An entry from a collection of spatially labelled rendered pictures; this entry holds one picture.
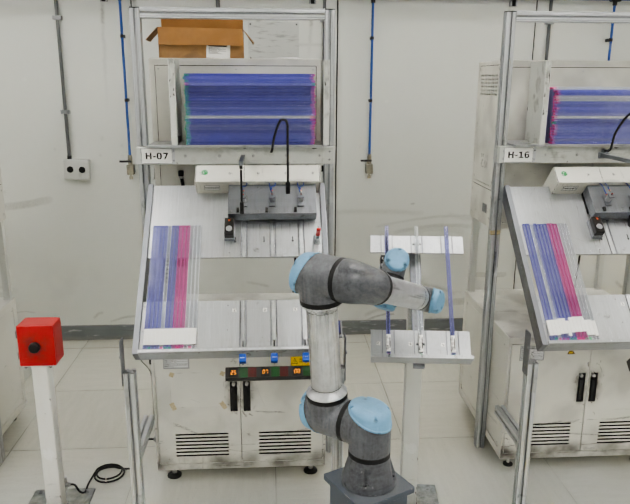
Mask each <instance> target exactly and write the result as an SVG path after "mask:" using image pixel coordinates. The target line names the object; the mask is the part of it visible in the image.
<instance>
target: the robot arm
mask: <svg viewBox="0 0 630 504"><path fill-rule="evenodd" d="M382 257H383V259H382ZM408 265H409V255H408V253H407V252H406V251H405V250H404V249H402V248H398V247H396V248H392V249H390V250H389V251H388V252H387V253H386V254H385V255H381V256H380V265H379V269H378V268H375V267H373V266H370V265H368V264H365V263H363V262H360V261H358V260H355V259H350V258H344V257H338V256H333V255H327V254H322V253H320V252H316V253H315V252H305V253H303V254H301V255H300V256H299V257H298V258H297V259H296V260H295V262H294V264H293V266H292V268H291V270H290V274H289V286H290V289H291V290H292V291H293V292H294V293H296V294H299V300H300V306H301V307H302V308H304V309H305V310H306V319H307V333H308V348H309V362H310V376H311V385H310V386H309V387H308V388H307V390H306V392H305V393H304V394H303V396H302V398H301V404H299V416H300V420H301V422H302V424H303V425H304V426H305V427H306V428H308V429H310V430H312V431H313V432H315V433H319V434H323V435H326V436H329V437H331V438H334V439H337V440H340V441H343V442H345V443H348V457H347V460H346V463H345V466H344V467H343V470H342V484H343V486H344V487H345V488H346V489H347V490H348V491H350V492H352V493H354V494H356V495H360V496H366V497H376V496H381V495H385V494H387V493H389V492H390V491H392V490H393V488H394V487H395V484H396V473H395V470H394V467H393V464H392V461H391V458H390V451H391V429H392V420H391V411H390V409H389V407H388V406H387V405H386V404H385V403H384V402H383V401H381V400H379V399H377V398H373V397H369V396H367V397H364V396H360V397H356V398H354V399H352V400H351V399H348V394H347V387H346V386H345V385H344V384H343V383H342V382H341V363H340V344H339V325H338V307H339V306H340V305H341V304H342V303H346V304H365V305H374V306H375V307H377V308H379V309H382V310H385V311H391V312H393V311H394V310H395V308H396V307H397V306H399V307H404V308H409V309H414V310H418V311H423V312H428V313H434V314H438V313H440V312H441V311H442V309H443V307H444V303H445V294H444V292H443V291H442V290H440V289H435V288H430V287H426V286H422V285H419V284H415V283H412V282H408V281H405V280H404V276H405V272H406V268H407V267H408Z"/></svg>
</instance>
